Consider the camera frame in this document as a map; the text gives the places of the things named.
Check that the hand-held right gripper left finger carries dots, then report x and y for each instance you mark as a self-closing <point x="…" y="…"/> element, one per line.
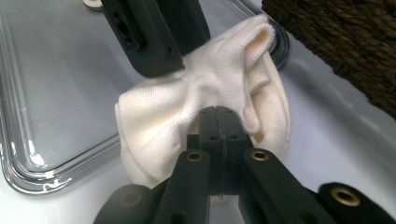
<point x="205" y="161"/>

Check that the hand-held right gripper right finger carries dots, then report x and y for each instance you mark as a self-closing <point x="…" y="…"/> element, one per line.
<point x="233" y="168"/>

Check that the white sock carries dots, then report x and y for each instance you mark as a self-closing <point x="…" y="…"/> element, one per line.
<point x="174" y="109"/>

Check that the clear plastic box lid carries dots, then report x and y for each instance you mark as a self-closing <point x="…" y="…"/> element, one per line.
<point x="62" y="77"/>

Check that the brown woven basket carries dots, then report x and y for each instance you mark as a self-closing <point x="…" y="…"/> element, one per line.
<point x="342" y="37"/>

